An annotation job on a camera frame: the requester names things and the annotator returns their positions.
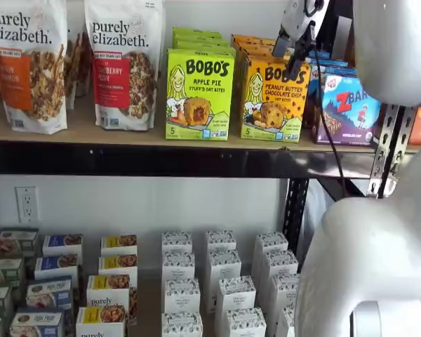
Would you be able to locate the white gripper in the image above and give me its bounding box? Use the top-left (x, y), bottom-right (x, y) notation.
top-left (271, 0), bottom-right (333, 80)

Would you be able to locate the orange Bobo's oat bites box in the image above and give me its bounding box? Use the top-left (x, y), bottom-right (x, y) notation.
top-left (230, 34), bottom-right (278, 44)
top-left (236, 48), bottom-right (288, 62)
top-left (233, 41), bottom-right (280, 52)
top-left (239, 55), bottom-right (312, 144)

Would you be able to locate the green Bobo's apple pie box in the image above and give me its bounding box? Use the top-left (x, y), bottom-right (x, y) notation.
top-left (171, 27), bottom-right (222, 37)
top-left (165, 48), bottom-right (236, 141)
top-left (173, 34), bottom-right (229, 44)
top-left (175, 41), bottom-right (236, 53)

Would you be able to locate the white floral printed box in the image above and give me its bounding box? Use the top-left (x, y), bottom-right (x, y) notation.
top-left (266, 273), bottom-right (301, 317)
top-left (262, 249), bottom-right (299, 282)
top-left (163, 279), bottom-right (201, 315)
top-left (224, 308), bottom-right (267, 337)
top-left (161, 251), bottom-right (196, 282)
top-left (161, 230), bottom-right (194, 256)
top-left (215, 275), bottom-right (257, 315)
top-left (252, 231), bottom-right (289, 278)
top-left (275, 305), bottom-right (298, 337)
top-left (205, 230), bottom-right (238, 253)
top-left (161, 311), bottom-right (203, 337)
top-left (206, 249), bottom-right (242, 284)

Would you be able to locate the light wooden shelf board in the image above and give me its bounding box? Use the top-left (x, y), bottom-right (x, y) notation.
top-left (0, 77), bottom-right (421, 154)

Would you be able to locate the white granola box yellow label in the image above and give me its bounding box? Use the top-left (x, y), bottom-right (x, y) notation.
top-left (76, 305), bottom-right (127, 337)
top-left (100, 234), bottom-right (138, 256)
top-left (98, 253), bottom-right (139, 287)
top-left (86, 273), bottom-right (138, 326)

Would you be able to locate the brown fibreboard shelf board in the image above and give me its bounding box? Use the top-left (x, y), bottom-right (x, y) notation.
top-left (0, 224), bottom-right (302, 337)

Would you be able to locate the white granola box blue label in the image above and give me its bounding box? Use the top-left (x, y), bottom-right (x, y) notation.
top-left (9, 308), bottom-right (66, 337)
top-left (34, 253), bottom-right (80, 282)
top-left (25, 277), bottom-right (74, 312)
top-left (41, 234), bottom-right (84, 257)

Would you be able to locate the black metal shelving rack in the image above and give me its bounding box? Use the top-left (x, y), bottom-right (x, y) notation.
top-left (394, 105), bottom-right (420, 197)
top-left (0, 101), bottom-right (398, 257)

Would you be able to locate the granola bag red label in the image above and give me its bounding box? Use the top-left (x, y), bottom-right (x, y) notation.
top-left (83, 0), bottom-right (166, 131)

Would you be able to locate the white purely elizabeth granola bag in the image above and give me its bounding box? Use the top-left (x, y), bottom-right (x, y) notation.
top-left (65, 29), bottom-right (92, 110)

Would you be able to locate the granola bag orange label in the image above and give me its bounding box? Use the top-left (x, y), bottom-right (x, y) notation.
top-left (0, 0), bottom-right (69, 135)

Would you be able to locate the black cable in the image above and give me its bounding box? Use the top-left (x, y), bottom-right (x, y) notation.
top-left (301, 20), bottom-right (350, 201)

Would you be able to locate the white wall power outlet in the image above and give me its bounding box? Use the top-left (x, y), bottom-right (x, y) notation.
top-left (14, 185), bottom-right (39, 224)

